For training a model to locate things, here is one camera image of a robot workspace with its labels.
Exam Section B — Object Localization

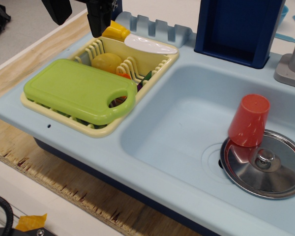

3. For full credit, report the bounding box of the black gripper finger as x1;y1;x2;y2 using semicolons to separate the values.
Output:
42;0;72;26
86;0;117;38

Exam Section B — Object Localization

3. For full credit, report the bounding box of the yellow handled white toy knife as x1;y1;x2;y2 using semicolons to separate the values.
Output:
102;21;178;55

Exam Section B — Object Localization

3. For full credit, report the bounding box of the green plastic cutting board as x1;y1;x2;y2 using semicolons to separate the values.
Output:
24;59;137;125

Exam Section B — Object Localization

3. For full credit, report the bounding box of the wooden board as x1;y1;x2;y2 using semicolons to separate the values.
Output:
0;10;200;236

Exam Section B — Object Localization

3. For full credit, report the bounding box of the yellow toy potato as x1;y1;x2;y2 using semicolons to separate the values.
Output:
91;53;122;74

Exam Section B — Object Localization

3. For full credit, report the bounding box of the orange toy vegetable piece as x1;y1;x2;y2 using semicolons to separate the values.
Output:
116;72;132;80

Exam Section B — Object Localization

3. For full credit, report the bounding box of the cream plastic dish rack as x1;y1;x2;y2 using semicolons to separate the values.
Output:
20;37;178;138

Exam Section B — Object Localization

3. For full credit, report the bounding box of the purple green toy vegetable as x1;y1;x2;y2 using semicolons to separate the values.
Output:
137;71;152;91

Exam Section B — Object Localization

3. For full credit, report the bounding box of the dark blue plastic box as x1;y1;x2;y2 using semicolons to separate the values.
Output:
194;0;285;69

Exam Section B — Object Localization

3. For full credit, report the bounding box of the light blue toy sink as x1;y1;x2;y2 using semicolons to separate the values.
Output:
0;11;295;236

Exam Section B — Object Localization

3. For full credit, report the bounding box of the red plastic cup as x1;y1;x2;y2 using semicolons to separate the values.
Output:
228;94;270;148

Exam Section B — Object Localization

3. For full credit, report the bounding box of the grey toy faucet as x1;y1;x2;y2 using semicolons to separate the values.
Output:
274;48;295;87

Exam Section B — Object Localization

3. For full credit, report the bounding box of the yellow tape piece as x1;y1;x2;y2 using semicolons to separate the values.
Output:
15;214;47;232

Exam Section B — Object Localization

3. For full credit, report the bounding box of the shiny metal pot lid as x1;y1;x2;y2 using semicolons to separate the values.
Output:
220;130;295;199

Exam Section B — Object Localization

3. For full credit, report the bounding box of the black cable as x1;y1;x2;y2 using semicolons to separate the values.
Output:
0;193;14;236

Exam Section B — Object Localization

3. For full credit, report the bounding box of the dark metal bracket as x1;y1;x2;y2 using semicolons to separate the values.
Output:
0;228;55;236

